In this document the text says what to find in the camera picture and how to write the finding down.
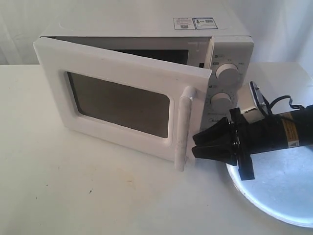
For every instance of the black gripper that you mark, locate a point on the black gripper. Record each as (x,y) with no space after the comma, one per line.
(252,138)

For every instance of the white microwave door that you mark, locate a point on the white microwave door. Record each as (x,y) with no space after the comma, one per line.
(149,105)

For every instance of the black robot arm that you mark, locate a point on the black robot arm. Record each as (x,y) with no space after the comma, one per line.
(234,141)

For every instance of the white microwave oven body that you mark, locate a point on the white microwave oven body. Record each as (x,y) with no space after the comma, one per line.
(156,38)

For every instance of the lower white control knob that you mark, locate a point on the lower white control knob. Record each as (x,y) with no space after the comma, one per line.
(221,101)

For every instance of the white control knob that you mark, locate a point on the white control knob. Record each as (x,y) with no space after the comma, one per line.
(227,74)
(221,101)

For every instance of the upper white control knob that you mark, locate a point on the upper white control knob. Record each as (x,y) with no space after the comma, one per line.
(227,74)

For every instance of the round metal tray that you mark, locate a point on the round metal tray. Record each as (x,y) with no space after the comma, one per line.
(283,184)

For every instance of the white and blue label sticker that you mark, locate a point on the white and blue label sticker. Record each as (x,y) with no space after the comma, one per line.
(206,23)

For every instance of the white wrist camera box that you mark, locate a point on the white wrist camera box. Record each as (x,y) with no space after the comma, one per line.
(251,103)

